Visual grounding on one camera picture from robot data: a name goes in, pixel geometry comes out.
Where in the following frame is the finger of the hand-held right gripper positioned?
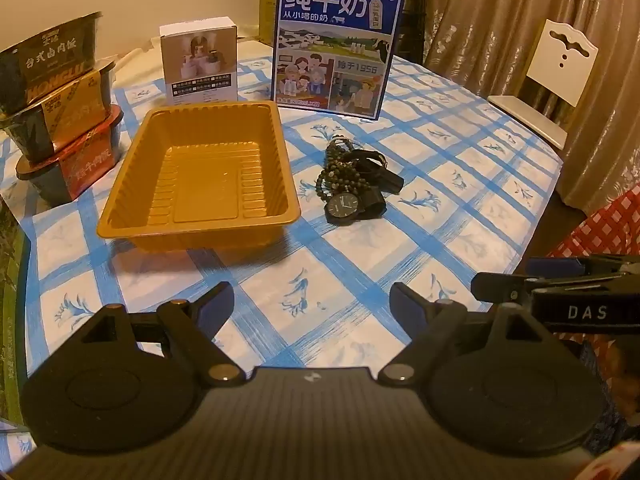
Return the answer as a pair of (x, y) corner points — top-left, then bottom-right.
(471, 256), (640, 307)

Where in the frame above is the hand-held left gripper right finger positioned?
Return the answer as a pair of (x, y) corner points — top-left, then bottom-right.
(379, 281), (550, 387)

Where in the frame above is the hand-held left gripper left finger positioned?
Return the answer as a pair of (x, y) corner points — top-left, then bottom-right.
(75, 281), (242, 387)

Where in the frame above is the black wristwatch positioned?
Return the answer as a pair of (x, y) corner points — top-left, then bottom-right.
(325, 191), (387, 225)

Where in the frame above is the yellow plastic tray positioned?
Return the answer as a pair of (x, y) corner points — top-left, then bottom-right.
(96, 101), (302, 253)

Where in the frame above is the black wrist band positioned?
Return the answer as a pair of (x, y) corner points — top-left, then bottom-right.
(350, 150), (405, 196)

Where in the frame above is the long dark bead necklace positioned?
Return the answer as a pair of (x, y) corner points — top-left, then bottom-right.
(315, 150), (363, 202)

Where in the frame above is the brown bead bracelet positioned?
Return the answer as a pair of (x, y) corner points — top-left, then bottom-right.
(326, 135), (358, 163)

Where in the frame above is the red checked cloth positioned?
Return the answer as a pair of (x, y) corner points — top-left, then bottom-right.
(560, 195), (640, 261)

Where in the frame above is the blue checked tablecloth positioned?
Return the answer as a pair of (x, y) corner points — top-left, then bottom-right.
(0, 35), (563, 461)

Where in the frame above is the red instant rice bowl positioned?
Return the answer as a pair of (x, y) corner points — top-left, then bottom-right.
(15, 105), (125, 206)

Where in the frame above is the large cow print carton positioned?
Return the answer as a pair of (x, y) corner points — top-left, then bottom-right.
(0, 195), (31, 426)

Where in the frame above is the white wooden chair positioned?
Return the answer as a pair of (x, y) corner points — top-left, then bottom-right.
(487, 19), (599, 151)

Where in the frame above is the small white product box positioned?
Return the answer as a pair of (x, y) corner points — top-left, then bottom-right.
(160, 16), (240, 107)

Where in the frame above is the gold instant rice bowl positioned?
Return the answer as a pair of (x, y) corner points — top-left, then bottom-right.
(0, 60), (117, 163)

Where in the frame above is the blue illustrated milk carton box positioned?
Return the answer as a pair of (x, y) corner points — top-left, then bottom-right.
(270, 0), (407, 121)

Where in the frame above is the beige patterned curtain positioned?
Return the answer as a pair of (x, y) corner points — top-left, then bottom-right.
(422, 0), (640, 216)

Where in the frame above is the black instant rice bowl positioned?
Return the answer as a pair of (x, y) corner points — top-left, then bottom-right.
(0, 11), (103, 116)

